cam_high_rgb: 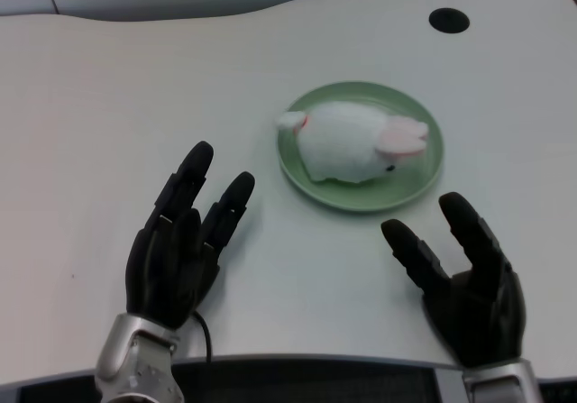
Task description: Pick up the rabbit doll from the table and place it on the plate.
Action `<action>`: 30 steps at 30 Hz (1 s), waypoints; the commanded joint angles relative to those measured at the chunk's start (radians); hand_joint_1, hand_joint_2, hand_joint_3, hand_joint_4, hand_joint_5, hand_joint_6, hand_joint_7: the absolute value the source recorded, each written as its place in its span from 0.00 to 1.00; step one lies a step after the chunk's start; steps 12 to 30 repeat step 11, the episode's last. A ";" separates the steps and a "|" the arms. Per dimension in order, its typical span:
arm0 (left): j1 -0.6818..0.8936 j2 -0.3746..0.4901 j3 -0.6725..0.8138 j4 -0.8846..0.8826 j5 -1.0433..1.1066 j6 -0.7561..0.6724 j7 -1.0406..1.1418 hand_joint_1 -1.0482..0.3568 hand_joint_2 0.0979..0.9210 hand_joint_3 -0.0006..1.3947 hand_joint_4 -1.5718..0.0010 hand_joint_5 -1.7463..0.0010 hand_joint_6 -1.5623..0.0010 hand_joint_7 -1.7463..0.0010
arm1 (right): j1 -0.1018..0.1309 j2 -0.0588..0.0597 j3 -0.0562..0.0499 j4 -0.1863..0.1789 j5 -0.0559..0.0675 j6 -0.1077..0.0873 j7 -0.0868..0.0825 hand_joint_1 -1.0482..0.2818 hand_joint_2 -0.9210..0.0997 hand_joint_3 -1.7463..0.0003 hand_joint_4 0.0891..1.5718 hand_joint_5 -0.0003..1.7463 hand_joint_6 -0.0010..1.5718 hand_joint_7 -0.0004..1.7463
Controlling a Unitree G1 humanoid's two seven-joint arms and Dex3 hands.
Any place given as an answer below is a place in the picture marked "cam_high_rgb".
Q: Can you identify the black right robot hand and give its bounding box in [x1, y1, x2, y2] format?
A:
[380, 191, 527, 369]

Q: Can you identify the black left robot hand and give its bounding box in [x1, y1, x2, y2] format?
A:
[124, 140, 256, 331]

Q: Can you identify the white rabbit plush doll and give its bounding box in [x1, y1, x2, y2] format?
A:
[275, 103, 430, 184]

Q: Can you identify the green round plate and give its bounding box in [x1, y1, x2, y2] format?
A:
[276, 80, 445, 214]

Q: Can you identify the black robot torso panel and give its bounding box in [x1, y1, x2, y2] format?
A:
[17, 353, 577, 403]

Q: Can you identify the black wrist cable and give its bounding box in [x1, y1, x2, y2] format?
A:
[192, 311, 214, 362]

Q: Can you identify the black table cable grommet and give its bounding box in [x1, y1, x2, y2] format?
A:
[428, 7, 471, 35]

